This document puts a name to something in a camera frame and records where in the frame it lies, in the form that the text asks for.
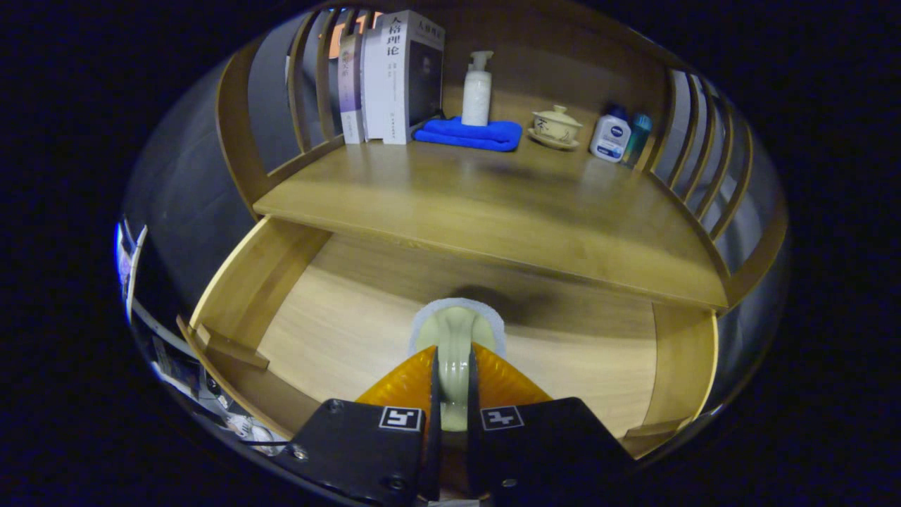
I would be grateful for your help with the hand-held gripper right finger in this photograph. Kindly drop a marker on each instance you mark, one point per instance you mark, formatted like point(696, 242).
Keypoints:
point(475, 458)

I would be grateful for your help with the slim teal bottle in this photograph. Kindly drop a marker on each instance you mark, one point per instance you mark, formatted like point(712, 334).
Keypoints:
point(638, 137)

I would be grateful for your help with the wooden drawer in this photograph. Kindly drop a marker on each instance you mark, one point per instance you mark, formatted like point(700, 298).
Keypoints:
point(338, 324)

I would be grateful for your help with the beige lidded teacup with saucer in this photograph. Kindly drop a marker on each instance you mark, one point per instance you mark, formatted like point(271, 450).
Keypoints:
point(556, 127)

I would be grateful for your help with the white pump bottle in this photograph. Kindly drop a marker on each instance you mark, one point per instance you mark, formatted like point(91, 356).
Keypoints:
point(477, 91)

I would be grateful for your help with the thick white book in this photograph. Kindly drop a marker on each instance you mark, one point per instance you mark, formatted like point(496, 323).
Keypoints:
point(412, 70)

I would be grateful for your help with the wooden countertop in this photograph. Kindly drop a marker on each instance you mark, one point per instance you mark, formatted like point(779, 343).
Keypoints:
point(528, 211)

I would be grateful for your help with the thin purple book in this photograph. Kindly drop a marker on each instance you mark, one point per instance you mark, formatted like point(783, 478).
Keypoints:
point(350, 91)

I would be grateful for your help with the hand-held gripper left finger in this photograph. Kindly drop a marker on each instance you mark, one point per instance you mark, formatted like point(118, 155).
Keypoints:
point(433, 458)

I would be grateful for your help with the thin white book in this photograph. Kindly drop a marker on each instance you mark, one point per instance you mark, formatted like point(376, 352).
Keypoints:
point(372, 84)

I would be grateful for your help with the blue folded cloth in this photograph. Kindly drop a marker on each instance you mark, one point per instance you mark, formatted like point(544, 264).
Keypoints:
point(468, 134)

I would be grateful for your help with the white lotion bottle blue cap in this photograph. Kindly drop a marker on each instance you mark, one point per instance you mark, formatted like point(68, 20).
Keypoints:
point(611, 137)

